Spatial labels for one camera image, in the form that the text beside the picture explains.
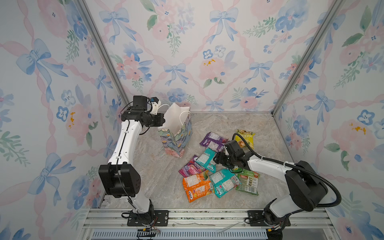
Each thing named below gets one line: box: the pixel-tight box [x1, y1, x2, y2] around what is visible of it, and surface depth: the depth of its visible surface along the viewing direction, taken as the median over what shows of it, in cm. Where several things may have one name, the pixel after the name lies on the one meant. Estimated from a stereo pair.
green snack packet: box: [231, 168, 260, 196], surface depth 86 cm
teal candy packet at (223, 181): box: [209, 168, 242, 199], surface depth 85 cm
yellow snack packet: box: [234, 129, 256, 150], surface depth 102 cm
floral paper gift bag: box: [158, 102, 193, 159], surface depth 85 cm
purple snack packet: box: [199, 131, 229, 152], surface depth 102 cm
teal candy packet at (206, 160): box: [195, 148, 217, 173], surface depth 92 cm
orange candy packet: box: [182, 170, 214, 203], surface depth 83 cm
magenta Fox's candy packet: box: [178, 154, 207, 178], surface depth 90 cm
